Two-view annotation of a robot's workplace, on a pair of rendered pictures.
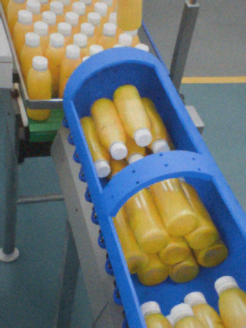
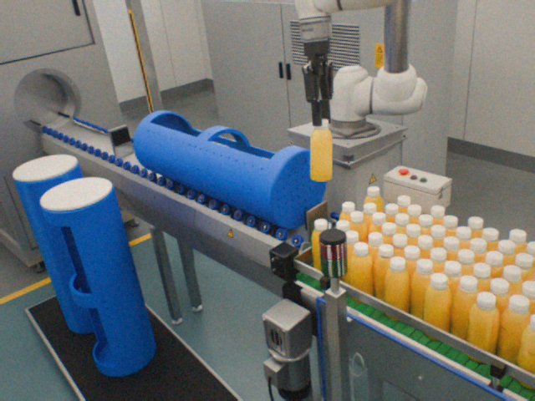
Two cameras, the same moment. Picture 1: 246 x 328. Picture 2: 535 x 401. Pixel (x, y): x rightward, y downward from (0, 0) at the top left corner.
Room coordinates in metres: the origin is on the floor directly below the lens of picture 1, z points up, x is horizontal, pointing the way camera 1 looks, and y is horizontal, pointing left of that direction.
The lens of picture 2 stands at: (2.82, -0.61, 1.88)
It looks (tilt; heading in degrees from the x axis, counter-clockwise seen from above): 28 degrees down; 160
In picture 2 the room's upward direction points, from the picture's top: 7 degrees counter-clockwise
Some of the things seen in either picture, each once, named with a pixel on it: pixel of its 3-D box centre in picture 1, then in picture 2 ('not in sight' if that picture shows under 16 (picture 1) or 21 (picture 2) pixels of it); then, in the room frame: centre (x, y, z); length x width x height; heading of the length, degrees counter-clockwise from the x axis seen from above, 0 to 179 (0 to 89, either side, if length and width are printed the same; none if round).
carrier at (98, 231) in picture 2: not in sight; (104, 281); (0.78, -0.67, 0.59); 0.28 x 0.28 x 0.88
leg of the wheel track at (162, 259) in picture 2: not in sight; (166, 276); (0.50, -0.37, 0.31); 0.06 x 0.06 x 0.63; 21
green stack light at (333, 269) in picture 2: not in sight; (333, 261); (1.94, -0.13, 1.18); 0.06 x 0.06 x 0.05
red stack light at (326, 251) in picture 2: not in sight; (333, 246); (1.94, -0.13, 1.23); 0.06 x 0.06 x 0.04
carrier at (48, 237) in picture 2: not in sight; (73, 248); (0.40, -0.77, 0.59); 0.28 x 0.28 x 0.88
